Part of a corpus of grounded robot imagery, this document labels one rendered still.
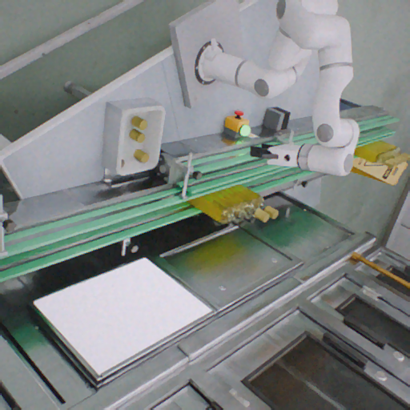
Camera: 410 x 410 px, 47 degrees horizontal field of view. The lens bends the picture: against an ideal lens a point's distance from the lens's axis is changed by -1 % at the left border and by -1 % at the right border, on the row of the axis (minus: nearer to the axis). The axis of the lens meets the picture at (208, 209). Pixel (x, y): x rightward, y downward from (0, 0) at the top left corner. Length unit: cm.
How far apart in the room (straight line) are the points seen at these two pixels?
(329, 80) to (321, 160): 21
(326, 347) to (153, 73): 103
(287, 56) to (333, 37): 25
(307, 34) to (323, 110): 19
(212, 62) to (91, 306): 90
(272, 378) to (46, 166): 90
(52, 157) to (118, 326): 54
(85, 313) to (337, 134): 82
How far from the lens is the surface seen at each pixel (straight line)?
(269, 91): 156
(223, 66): 166
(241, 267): 165
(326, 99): 124
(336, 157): 127
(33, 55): 202
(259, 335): 147
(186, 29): 163
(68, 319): 135
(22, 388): 75
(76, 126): 151
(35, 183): 151
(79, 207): 147
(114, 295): 143
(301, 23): 128
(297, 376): 140
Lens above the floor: 193
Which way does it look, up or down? 33 degrees down
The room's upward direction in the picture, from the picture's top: 122 degrees clockwise
